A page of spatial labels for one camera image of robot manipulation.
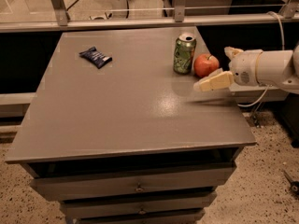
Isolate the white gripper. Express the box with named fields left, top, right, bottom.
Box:
left=193, top=47, right=263, bottom=91

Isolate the red apple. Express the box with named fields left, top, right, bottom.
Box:
left=193, top=53, right=220, bottom=77

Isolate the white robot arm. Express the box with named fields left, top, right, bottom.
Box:
left=193, top=47, right=299, bottom=94

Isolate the green soda can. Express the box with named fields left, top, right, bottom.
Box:
left=173, top=33, right=196, bottom=75

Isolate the dark blue snack packet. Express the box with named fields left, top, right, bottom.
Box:
left=79, top=47, right=112, bottom=69

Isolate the grey drawer cabinet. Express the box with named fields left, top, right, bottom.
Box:
left=4, top=26, right=258, bottom=224

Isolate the middle grey drawer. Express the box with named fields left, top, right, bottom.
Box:
left=61, top=191, right=216, bottom=218

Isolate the grey drawer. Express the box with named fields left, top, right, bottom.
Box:
left=61, top=191, right=216, bottom=218
left=78, top=209, right=205, bottom=224
left=31, top=162, right=235, bottom=201

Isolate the bottom grey drawer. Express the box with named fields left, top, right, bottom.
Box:
left=78, top=209, right=205, bottom=224

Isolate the top grey drawer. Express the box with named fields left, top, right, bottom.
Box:
left=31, top=162, right=235, bottom=201

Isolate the metal railing frame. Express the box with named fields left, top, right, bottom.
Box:
left=0, top=0, right=299, bottom=33

